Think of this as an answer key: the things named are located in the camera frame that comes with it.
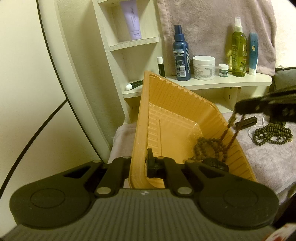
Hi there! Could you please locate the small green label jar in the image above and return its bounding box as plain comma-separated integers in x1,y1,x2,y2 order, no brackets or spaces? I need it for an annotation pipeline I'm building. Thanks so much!
218,64,229,78

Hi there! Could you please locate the lavender tube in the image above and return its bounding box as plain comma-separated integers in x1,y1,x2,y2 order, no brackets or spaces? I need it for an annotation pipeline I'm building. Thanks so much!
120,1,142,40

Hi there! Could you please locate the reddish brown bead strand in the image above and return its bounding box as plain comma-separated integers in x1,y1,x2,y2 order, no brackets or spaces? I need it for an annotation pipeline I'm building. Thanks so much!
218,111,246,163

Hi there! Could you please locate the black watch in tray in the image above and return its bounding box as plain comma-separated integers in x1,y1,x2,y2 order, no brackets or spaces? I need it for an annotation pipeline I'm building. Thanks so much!
202,157,229,173

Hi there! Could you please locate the black white pen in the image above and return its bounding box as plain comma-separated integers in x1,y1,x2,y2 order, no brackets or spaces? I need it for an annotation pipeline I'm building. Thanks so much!
125,79,144,91

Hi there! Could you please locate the orange plastic tray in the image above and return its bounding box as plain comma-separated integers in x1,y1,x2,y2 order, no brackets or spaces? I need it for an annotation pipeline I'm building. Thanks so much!
128,70,258,189

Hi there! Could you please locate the blue white tube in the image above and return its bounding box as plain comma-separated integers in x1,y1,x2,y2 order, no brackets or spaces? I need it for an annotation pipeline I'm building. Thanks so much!
249,32,258,75

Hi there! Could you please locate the pink towel on wall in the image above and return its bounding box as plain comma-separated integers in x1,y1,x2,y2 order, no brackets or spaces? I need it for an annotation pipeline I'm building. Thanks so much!
157,1,276,76

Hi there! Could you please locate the white black lip balm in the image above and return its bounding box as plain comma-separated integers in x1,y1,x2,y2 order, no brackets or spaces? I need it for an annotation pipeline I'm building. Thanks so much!
157,56,166,77

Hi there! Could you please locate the large white cream jar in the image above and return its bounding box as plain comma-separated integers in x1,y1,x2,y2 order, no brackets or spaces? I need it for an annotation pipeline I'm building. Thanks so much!
193,56,215,80

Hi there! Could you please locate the green oil spray bottle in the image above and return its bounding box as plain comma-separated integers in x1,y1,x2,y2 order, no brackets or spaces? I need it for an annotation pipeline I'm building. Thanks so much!
231,16,247,77

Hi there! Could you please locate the black cylinder tube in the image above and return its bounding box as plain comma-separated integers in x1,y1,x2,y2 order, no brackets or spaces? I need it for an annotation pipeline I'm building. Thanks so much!
235,116,257,130

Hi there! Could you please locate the white pearl strand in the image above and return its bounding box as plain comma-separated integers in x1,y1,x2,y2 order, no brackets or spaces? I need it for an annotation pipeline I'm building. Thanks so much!
247,115,267,140

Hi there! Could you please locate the white curved headboard frame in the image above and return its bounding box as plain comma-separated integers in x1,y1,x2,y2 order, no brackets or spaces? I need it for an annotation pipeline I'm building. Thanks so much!
36,1,111,162

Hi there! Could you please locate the black cable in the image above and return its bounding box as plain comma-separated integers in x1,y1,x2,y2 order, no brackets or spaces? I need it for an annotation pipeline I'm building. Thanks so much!
0,99,68,197

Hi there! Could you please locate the green cushion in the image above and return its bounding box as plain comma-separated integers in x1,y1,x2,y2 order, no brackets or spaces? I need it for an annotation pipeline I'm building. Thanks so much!
273,67,296,90

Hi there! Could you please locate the white wooden shelf unit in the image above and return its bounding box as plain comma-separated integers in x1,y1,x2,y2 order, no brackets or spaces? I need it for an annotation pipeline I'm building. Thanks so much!
93,1,272,123

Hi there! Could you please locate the dark green bead necklace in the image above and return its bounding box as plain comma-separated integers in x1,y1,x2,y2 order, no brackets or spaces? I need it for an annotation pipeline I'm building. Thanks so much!
252,123,294,146

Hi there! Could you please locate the dark blue spray bottle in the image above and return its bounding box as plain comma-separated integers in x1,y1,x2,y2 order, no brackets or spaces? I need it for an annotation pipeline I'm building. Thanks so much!
173,25,191,81

